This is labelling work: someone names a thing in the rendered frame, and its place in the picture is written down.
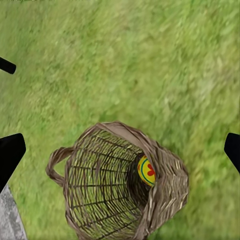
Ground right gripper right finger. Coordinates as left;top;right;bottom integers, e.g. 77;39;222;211
224;132;240;173

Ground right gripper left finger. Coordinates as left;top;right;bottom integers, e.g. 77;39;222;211
0;133;26;193

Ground wicker basket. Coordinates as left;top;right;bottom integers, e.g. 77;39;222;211
45;120;190;240

